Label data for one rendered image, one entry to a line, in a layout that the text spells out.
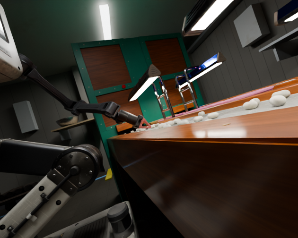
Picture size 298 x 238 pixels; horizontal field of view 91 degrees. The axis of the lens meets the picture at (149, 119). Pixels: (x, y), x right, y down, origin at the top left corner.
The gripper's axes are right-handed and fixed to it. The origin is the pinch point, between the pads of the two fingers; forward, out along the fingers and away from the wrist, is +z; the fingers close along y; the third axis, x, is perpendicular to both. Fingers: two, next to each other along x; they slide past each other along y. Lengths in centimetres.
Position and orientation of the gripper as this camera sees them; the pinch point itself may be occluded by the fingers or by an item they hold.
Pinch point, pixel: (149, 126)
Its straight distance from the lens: 87.1
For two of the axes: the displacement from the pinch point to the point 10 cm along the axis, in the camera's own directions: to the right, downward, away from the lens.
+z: 8.9, 3.9, 2.4
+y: -3.1, 1.4, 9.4
